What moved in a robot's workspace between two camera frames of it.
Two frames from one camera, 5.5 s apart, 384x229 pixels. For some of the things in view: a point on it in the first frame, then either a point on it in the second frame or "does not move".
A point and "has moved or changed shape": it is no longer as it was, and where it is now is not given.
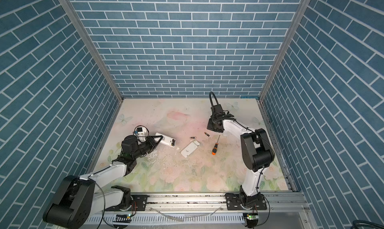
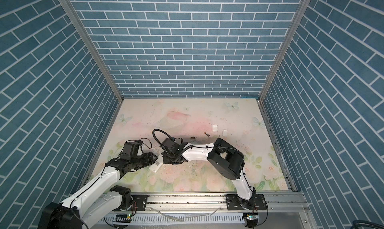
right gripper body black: x=212 y=125 to x=168 y=158
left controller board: x=122 y=218 does not move
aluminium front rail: x=210 y=204 does not move
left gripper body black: x=146 y=147 to x=144 y=160
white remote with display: x=166 y=140 has moved or changed shape
